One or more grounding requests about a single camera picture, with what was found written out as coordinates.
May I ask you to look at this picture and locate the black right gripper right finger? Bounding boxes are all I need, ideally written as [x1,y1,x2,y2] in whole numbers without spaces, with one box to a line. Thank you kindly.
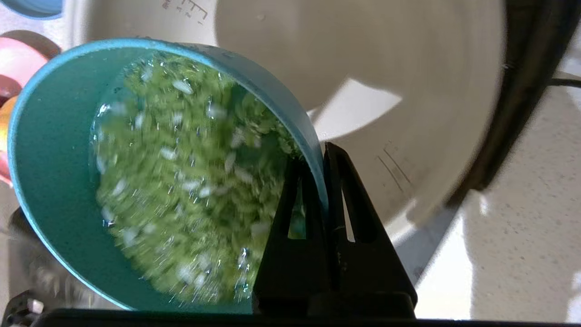
[323,142,417,316]

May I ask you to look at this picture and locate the white towel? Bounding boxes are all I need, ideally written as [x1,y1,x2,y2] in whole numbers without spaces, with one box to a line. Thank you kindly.
[395,207,475,319]

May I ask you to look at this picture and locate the chopped green vegetables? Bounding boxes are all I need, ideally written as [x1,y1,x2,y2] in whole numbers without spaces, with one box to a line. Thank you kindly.
[91,54,302,304]

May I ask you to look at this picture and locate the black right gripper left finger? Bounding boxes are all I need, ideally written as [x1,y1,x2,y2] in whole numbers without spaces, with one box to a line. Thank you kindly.
[253,157,334,314]

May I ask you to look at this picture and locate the yellow pear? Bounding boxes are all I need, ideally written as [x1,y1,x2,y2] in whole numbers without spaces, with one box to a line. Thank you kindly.
[0,95,19,153]

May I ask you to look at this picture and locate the black rice cooker base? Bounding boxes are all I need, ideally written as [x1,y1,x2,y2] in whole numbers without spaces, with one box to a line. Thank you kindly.
[0,0,581,314]

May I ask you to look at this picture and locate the blue plate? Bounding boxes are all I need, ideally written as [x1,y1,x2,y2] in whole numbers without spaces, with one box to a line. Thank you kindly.
[0,0,64,20]

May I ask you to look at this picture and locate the pink plate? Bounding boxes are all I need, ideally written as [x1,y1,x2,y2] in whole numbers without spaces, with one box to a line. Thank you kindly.
[0,37,62,187]

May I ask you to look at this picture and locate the white inner pot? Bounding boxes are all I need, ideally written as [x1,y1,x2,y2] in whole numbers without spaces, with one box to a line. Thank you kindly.
[68,0,507,241]

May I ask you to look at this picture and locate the teal bowl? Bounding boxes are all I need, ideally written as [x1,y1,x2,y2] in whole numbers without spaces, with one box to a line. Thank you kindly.
[8,38,328,314]

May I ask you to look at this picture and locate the red apple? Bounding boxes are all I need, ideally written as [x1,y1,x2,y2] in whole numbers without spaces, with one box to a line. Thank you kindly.
[0,75,23,107]

